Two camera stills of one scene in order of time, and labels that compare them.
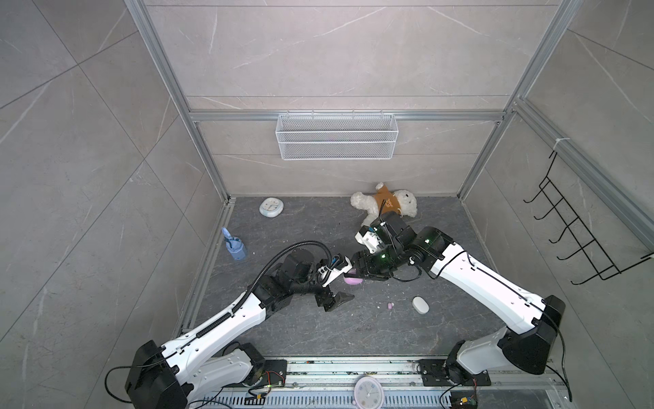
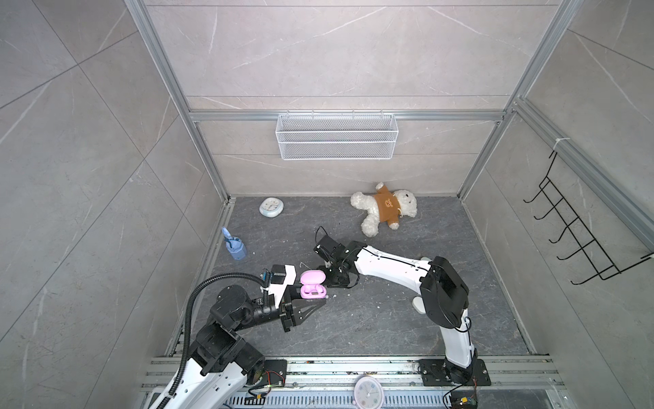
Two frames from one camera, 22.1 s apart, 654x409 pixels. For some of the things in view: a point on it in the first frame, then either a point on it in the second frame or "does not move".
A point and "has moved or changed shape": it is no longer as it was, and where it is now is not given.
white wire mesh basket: [338, 135] does not move
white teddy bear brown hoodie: [375, 205] does not move
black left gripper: [325, 299] -> [289, 312]
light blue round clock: [271, 207] does not move
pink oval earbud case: [353, 281] has moved or changed shape
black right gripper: [364, 265] -> [341, 284]
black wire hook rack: [605, 267] does not move
